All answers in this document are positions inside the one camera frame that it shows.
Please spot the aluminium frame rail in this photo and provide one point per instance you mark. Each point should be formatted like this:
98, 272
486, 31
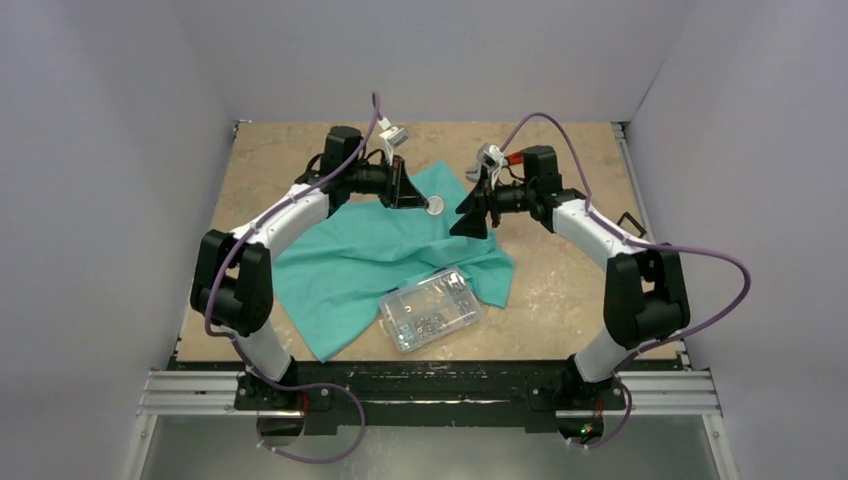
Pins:
208, 393

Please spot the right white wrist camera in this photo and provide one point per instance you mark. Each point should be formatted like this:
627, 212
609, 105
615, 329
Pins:
491, 161

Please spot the small black wire stand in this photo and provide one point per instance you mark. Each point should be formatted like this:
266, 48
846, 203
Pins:
638, 228

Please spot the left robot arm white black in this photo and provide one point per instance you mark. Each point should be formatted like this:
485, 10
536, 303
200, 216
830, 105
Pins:
232, 283

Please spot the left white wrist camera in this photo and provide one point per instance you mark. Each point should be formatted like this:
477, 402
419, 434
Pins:
392, 136

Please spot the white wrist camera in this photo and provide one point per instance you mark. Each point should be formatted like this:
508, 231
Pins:
392, 136
491, 161

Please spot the adjustable wrench red handle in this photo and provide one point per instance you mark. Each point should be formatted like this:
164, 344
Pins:
474, 172

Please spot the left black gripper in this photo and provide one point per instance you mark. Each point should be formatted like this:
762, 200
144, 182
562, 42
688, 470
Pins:
398, 191

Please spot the teal t-shirt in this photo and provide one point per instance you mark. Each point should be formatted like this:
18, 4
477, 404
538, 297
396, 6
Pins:
330, 279

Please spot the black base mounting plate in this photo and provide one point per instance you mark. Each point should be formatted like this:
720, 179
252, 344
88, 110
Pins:
538, 396

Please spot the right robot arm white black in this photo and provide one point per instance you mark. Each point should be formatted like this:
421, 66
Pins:
645, 296

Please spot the clear plastic screw box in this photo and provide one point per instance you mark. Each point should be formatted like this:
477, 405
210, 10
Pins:
433, 307

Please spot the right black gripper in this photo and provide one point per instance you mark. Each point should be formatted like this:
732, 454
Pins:
491, 202

